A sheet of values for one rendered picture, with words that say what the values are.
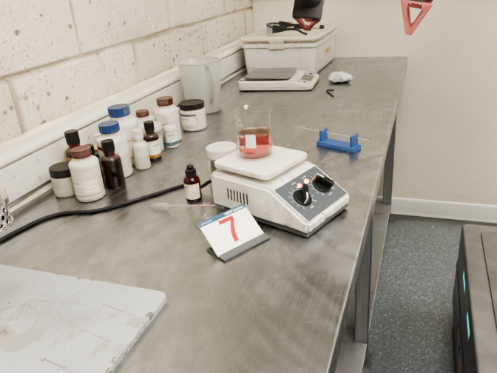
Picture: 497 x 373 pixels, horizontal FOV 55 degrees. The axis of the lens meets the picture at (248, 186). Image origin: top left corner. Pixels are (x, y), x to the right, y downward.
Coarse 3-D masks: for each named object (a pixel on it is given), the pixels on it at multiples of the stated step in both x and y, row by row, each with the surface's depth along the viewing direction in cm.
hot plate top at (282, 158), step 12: (228, 156) 83; (276, 156) 82; (288, 156) 81; (300, 156) 81; (228, 168) 79; (240, 168) 78; (252, 168) 78; (264, 168) 77; (276, 168) 77; (288, 168) 78
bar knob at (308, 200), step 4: (304, 184) 75; (304, 188) 74; (296, 192) 75; (300, 192) 75; (304, 192) 74; (308, 192) 74; (296, 196) 75; (300, 196) 75; (304, 196) 73; (308, 196) 73; (296, 200) 74; (300, 200) 74; (304, 200) 73; (308, 200) 75; (300, 204) 74; (304, 204) 74; (308, 204) 74
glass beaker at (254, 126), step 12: (240, 108) 82; (252, 108) 82; (264, 108) 82; (240, 120) 78; (252, 120) 77; (264, 120) 78; (240, 132) 79; (252, 132) 78; (264, 132) 79; (240, 144) 80; (252, 144) 79; (264, 144) 79; (240, 156) 81; (252, 156) 80; (264, 156) 80
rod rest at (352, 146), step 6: (324, 132) 110; (324, 138) 110; (330, 138) 111; (354, 138) 105; (318, 144) 110; (324, 144) 109; (330, 144) 108; (336, 144) 107; (342, 144) 107; (348, 144) 107; (354, 144) 105; (360, 144) 106; (342, 150) 106; (348, 150) 105; (354, 150) 105
